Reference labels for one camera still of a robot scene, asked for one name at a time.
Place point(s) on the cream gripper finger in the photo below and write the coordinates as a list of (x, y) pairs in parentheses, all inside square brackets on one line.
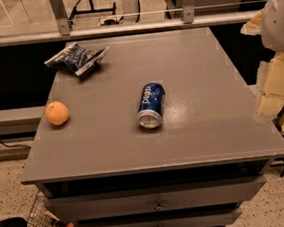
[(253, 26)]

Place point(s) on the blue pepsi can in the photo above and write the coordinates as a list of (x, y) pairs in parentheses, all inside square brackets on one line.
[(151, 106)]

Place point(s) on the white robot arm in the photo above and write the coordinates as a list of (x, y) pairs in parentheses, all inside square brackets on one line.
[(269, 24)]

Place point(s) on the grey drawer cabinet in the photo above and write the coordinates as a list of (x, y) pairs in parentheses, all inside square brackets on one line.
[(163, 134)]

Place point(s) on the black stand base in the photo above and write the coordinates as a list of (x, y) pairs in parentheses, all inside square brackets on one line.
[(91, 10)]

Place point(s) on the blue chip bag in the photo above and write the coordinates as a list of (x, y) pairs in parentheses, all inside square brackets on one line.
[(77, 59)]

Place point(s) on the top grey drawer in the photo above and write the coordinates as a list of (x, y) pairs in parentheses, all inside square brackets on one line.
[(142, 201)]

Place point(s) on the grey drawer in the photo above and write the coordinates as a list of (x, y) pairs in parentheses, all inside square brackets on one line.
[(142, 201), (213, 218)]

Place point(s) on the orange fruit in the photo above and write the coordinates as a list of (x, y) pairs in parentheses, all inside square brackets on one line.
[(57, 113)]

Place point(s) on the lower grey drawer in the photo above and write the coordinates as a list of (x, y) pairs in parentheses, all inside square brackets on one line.
[(213, 218)]

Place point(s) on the metal railing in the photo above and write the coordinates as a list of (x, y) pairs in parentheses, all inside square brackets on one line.
[(39, 21)]

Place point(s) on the wire mesh basket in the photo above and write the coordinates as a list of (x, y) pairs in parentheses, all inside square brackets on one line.
[(40, 216)]

